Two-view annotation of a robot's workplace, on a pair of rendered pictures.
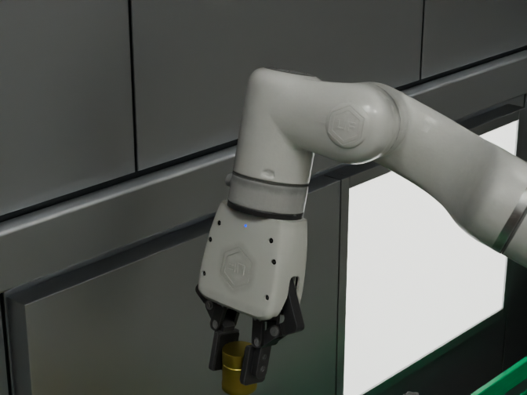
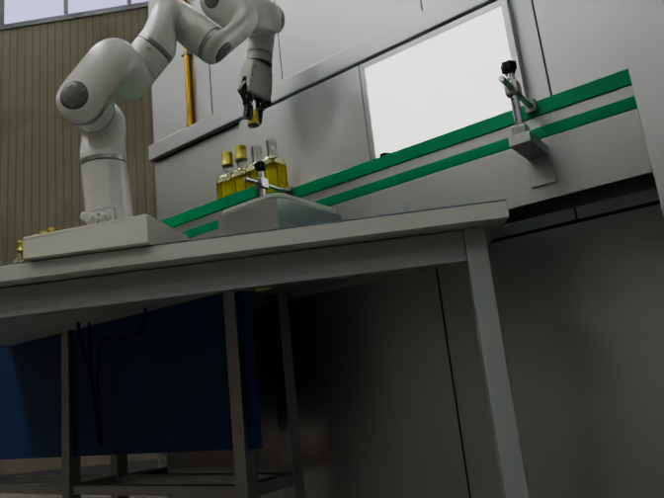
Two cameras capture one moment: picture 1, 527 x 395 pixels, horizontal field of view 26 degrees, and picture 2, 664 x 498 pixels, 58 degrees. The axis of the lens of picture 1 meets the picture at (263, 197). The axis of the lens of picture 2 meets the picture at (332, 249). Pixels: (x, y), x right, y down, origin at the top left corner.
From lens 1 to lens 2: 2.31 m
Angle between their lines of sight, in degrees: 88
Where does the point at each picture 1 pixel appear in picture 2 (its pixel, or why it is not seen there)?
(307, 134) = not seen: hidden behind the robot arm
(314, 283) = (349, 111)
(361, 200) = (373, 72)
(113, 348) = (264, 135)
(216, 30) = (307, 31)
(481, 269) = (489, 98)
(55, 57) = not seen: hidden behind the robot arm
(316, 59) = (354, 25)
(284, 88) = not seen: hidden behind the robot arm
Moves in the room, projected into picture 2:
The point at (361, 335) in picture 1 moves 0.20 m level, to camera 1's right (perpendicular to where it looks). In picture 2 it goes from (385, 136) to (402, 101)
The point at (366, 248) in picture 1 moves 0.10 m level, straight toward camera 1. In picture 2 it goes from (381, 94) to (345, 97)
